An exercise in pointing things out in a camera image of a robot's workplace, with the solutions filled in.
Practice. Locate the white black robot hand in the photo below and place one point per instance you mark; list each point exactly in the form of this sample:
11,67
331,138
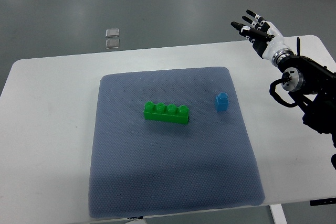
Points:
266,39

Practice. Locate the blue toy block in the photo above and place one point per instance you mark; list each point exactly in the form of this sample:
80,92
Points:
221,102

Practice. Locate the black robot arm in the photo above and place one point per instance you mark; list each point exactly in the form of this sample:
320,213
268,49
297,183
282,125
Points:
308,85

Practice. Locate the green four-stud toy block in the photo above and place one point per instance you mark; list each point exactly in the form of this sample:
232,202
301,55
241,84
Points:
166,113

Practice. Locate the upper metal floor plate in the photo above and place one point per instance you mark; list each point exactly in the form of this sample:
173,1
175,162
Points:
112,32

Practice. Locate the black table control panel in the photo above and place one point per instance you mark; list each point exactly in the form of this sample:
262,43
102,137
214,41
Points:
321,202

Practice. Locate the white table leg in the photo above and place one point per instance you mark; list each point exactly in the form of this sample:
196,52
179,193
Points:
278,214

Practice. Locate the grey-blue textured mat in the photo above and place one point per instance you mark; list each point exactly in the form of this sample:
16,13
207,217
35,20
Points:
143,167

